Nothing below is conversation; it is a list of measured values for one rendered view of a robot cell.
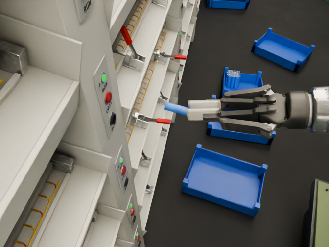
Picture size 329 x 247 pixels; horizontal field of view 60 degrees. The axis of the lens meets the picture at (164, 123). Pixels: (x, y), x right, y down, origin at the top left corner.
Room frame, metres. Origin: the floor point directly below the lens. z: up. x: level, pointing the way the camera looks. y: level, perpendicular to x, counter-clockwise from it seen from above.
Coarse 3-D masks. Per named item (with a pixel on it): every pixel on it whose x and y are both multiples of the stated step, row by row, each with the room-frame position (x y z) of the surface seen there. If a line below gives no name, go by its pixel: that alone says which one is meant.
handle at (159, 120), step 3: (144, 117) 0.47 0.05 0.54; (144, 120) 0.47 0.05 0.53; (147, 120) 0.47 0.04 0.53; (150, 120) 0.47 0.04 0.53; (153, 120) 0.47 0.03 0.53; (156, 120) 0.47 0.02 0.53; (159, 120) 0.47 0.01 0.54; (162, 120) 0.47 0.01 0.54; (165, 120) 0.47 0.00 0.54; (168, 120) 0.47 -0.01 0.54; (162, 123) 0.46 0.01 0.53; (165, 123) 0.46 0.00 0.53; (168, 123) 0.46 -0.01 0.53
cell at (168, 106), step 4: (168, 104) 0.43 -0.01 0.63; (172, 104) 0.43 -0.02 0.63; (176, 104) 0.43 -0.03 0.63; (164, 108) 0.43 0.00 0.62; (168, 108) 0.42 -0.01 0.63; (172, 108) 0.42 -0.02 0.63; (176, 108) 0.42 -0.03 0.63; (180, 108) 0.42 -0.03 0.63; (184, 108) 0.42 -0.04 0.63; (188, 108) 0.43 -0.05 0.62; (176, 112) 0.42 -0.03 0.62; (180, 112) 0.42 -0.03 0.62; (184, 112) 0.42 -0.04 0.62
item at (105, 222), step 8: (96, 208) 0.23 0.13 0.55; (104, 208) 0.23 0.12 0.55; (112, 208) 0.23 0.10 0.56; (96, 216) 0.22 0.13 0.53; (104, 216) 0.23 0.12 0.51; (112, 216) 0.23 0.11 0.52; (120, 216) 0.22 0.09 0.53; (96, 224) 0.21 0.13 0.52; (104, 224) 0.21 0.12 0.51; (112, 224) 0.21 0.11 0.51; (88, 232) 0.19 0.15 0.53; (96, 232) 0.20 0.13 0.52; (104, 232) 0.20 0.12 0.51; (112, 232) 0.20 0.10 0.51; (88, 240) 0.18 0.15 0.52; (96, 240) 0.18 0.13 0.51; (104, 240) 0.18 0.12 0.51; (112, 240) 0.18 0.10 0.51
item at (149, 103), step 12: (168, 24) 0.92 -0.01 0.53; (180, 24) 0.91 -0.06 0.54; (168, 36) 0.87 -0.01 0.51; (168, 48) 0.81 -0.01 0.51; (168, 60) 0.75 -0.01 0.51; (156, 72) 0.68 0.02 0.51; (144, 84) 0.62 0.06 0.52; (156, 84) 0.63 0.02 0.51; (156, 96) 0.58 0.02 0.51; (144, 108) 0.53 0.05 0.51; (132, 132) 0.44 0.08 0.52; (144, 132) 0.45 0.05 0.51; (132, 144) 0.41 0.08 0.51; (132, 156) 0.38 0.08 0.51; (132, 168) 0.32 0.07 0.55
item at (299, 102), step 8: (272, 96) 0.42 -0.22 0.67; (280, 96) 0.41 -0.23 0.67; (288, 96) 0.39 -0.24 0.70; (296, 96) 0.38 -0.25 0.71; (304, 96) 0.38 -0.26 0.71; (264, 104) 0.40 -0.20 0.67; (272, 104) 0.39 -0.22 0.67; (280, 104) 0.39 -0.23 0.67; (288, 104) 0.37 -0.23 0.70; (296, 104) 0.36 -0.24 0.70; (304, 104) 0.36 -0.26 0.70; (280, 112) 0.37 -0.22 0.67; (288, 112) 0.36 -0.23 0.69; (296, 112) 0.35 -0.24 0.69; (304, 112) 0.35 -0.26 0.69; (264, 120) 0.36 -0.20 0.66; (272, 120) 0.35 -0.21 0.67; (280, 120) 0.35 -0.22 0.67; (288, 120) 0.35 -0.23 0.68; (296, 120) 0.35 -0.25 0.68; (304, 120) 0.34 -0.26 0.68; (288, 128) 0.35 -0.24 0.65; (296, 128) 0.35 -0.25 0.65; (304, 128) 0.34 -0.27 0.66
